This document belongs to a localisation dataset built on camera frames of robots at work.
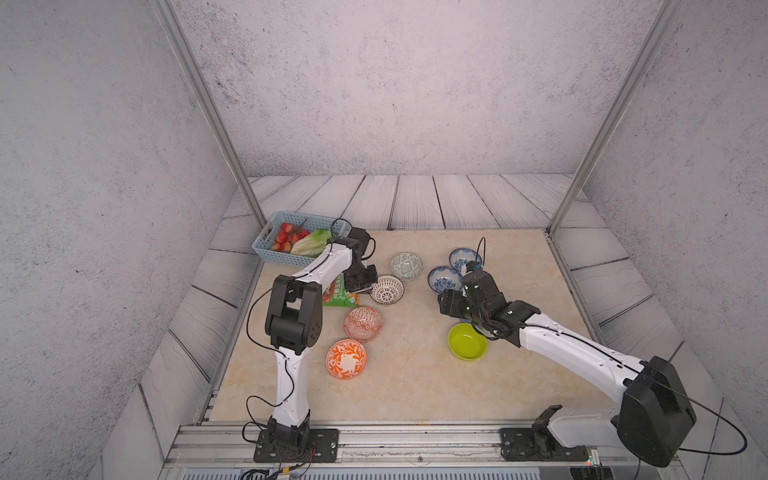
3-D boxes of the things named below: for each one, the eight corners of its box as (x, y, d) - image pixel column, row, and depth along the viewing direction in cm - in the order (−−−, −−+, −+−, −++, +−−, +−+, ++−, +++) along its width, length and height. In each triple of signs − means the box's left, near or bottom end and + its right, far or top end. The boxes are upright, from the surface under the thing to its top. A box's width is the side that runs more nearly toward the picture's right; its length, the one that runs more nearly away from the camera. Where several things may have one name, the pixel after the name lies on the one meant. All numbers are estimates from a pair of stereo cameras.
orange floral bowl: (326, 379, 85) (323, 373, 82) (331, 346, 92) (328, 339, 88) (366, 379, 85) (365, 373, 82) (368, 346, 92) (367, 339, 88)
